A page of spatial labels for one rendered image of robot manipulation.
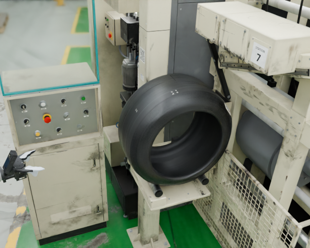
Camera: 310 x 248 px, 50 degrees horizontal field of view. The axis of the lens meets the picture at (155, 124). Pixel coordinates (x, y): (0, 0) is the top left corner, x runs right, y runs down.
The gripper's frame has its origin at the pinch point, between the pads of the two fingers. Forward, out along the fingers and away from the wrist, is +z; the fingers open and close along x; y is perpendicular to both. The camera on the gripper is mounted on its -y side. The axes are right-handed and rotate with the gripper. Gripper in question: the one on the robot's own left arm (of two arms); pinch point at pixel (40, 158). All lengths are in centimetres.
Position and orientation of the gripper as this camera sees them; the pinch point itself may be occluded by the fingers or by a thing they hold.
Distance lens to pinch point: 184.0
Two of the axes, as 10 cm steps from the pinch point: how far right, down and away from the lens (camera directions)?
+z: 8.4, -2.6, 4.7
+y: -1.1, 7.8, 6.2
